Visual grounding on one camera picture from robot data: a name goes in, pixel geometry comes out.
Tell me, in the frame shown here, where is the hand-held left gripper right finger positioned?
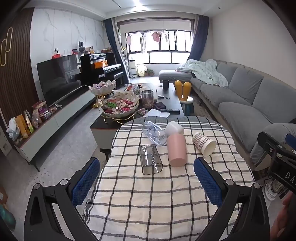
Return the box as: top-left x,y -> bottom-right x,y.
193,157 -> 271,241

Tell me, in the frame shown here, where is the white tiered candy bowl stand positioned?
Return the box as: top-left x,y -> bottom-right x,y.
89,80 -> 140,126

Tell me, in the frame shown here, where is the clear plastic bag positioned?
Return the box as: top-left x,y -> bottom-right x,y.
7,117 -> 21,141

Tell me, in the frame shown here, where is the clear glass cup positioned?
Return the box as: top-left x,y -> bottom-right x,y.
141,120 -> 167,146

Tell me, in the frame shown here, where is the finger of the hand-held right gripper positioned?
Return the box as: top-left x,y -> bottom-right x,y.
285,133 -> 296,149
257,131 -> 296,161

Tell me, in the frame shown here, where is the glass jar of nuts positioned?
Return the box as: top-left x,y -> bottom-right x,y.
141,90 -> 155,109

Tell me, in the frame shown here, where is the plaid paper cup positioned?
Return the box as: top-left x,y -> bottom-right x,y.
192,132 -> 217,156

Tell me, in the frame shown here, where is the white cup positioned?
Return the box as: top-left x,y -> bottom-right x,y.
165,120 -> 185,136

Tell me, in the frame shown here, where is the gold wall ornament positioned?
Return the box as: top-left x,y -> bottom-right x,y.
0,27 -> 13,67

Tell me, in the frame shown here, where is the light green blanket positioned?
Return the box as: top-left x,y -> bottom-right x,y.
176,59 -> 229,88

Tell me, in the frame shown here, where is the person's grey trouser leg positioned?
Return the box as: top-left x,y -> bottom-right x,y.
249,123 -> 296,171

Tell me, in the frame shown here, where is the pink cup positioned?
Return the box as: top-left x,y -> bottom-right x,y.
167,134 -> 187,167

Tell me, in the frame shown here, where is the person's right hand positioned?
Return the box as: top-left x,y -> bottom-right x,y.
270,192 -> 296,241

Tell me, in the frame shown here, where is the black piano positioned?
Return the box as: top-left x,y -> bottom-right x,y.
74,52 -> 125,90

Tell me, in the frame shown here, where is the grey television cabinet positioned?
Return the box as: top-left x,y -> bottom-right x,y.
13,85 -> 98,172

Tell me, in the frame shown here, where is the smoky grey glass cup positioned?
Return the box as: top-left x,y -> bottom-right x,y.
138,145 -> 163,175

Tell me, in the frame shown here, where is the yellow rabbit-ear stool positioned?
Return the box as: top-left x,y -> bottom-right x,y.
174,80 -> 194,113

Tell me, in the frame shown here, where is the tray of snacks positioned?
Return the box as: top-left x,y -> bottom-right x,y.
126,84 -> 147,95

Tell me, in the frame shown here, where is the grey sofa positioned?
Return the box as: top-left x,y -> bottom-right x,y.
158,60 -> 296,160

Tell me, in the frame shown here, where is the dark coffee table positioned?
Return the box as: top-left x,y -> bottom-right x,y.
89,82 -> 186,161

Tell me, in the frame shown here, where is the blue curtain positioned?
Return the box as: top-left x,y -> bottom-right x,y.
189,15 -> 210,62
104,18 -> 127,70

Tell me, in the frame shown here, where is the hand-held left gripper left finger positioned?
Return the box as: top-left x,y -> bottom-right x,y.
24,157 -> 100,241

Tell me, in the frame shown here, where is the row of snack packets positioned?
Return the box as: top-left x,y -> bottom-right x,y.
15,100 -> 57,139

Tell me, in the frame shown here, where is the black television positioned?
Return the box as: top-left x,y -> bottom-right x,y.
36,55 -> 83,106

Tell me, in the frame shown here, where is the white patterned slipper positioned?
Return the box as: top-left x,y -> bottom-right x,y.
263,179 -> 290,201

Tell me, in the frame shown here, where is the white paper sheet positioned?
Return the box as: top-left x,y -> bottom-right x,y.
144,109 -> 171,118

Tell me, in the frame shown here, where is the white air purifier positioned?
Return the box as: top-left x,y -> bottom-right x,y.
128,60 -> 137,78

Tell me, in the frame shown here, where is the checked tablecloth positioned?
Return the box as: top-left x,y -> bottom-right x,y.
82,115 -> 256,241

